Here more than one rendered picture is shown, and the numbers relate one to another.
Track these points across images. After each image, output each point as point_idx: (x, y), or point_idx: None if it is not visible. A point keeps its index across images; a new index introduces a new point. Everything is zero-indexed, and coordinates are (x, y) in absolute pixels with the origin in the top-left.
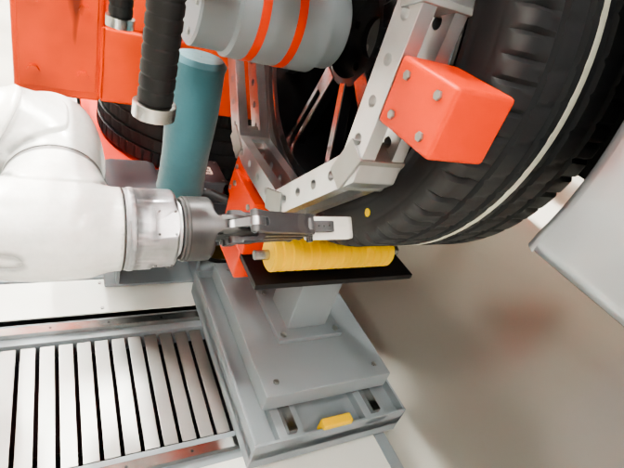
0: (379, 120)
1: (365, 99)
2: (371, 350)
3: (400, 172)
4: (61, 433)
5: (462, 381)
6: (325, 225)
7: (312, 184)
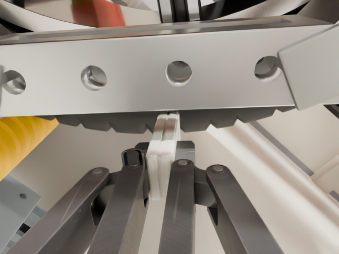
0: None
1: None
2: (12, 181)
3: None
4: None
5: (50, 149)
6: (194, 159)
7: (165, 70)
